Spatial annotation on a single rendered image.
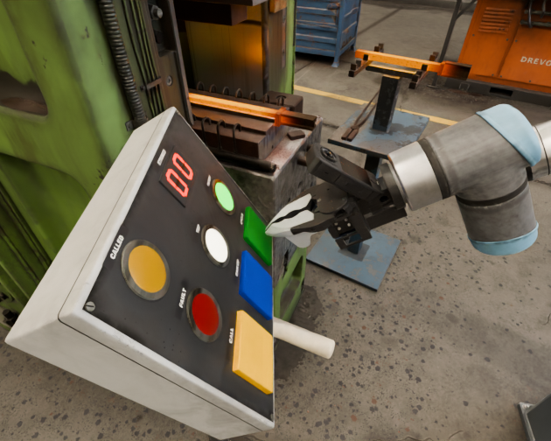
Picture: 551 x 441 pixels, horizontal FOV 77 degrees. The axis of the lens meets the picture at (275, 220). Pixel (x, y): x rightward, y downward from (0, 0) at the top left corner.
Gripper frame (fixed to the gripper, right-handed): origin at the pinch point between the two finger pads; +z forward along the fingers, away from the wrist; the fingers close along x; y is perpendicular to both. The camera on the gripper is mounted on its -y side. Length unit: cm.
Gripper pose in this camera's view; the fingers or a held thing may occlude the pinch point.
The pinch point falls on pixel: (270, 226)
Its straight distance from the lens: 55.3
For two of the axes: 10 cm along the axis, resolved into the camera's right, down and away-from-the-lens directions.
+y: 5.0, 6.4, 5.8
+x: -0.1, -6.7, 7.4
